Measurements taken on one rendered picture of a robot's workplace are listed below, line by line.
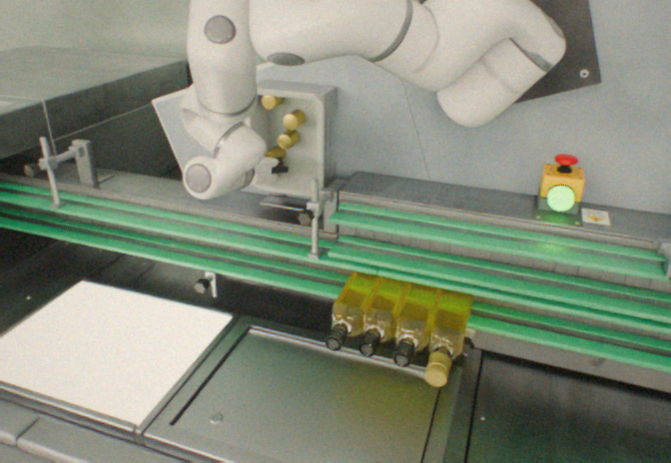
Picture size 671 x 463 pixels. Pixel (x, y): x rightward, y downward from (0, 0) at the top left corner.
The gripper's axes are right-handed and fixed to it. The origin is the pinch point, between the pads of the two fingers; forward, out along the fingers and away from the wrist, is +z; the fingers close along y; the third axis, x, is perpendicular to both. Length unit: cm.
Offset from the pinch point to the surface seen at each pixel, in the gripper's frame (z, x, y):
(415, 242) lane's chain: -3.7, -11.1, 34.4
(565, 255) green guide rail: -13, -6, 60
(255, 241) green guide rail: -8.3, -15.5, 2.0
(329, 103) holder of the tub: -1.4, 14.1, 12.9
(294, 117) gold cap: -1.5, 10.5, 5.7
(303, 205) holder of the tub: 6.5, -9.4, 6.6
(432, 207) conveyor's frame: -5.5, -3.1, 36.9
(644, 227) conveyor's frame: -2, -1, 73
